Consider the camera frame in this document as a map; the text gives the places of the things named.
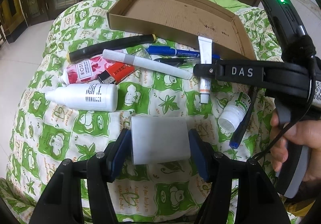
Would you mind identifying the white green pill bottle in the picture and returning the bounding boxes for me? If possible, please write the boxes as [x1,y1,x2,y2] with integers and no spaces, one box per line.
[218,92,251,133]

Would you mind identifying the black marker blue cap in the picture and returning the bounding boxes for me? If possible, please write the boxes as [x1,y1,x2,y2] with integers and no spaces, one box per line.
[229,86,257,149]

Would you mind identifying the white ointment tube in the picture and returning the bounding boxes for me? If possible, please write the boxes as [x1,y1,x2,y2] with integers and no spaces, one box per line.
[198,36,212,104]

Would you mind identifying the white charger block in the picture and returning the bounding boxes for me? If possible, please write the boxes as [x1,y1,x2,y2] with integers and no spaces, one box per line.
[131,116,190,165]

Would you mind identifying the white spray bottle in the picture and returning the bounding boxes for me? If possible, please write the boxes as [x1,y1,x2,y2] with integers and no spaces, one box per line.
[45,84,118,112]

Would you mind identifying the pink rose cream tube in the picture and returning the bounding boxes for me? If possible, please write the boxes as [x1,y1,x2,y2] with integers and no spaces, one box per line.
[60,55,115,85]

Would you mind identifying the white grey marker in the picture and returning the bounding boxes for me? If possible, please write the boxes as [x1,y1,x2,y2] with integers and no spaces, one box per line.
[102,49,193,80]

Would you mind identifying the right hand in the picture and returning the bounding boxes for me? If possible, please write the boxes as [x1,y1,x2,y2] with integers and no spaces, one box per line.
[270,121,321,187]

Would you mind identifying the green white patterned cloth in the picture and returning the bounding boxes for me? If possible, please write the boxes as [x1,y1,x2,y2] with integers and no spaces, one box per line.
[1,0,274,223]

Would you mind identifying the black gel pen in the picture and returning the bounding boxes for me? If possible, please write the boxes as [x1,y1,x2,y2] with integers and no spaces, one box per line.
[154,58,201,67]

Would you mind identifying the brown cardboard tray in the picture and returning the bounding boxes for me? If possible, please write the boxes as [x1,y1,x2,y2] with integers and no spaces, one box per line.
[107,0,256,60]

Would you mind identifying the blue marker pen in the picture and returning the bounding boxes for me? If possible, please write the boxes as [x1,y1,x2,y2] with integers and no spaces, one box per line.
[146,45,221,60]

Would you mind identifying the red black lighter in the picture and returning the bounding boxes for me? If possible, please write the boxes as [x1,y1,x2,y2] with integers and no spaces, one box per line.
[97,62,135,84]

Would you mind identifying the black pen yellow ends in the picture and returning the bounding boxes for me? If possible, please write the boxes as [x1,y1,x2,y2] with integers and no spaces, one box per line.
[66,34,156,64]

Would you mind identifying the black cable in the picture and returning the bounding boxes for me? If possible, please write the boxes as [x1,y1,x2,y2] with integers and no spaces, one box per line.
[250,35,317,164]

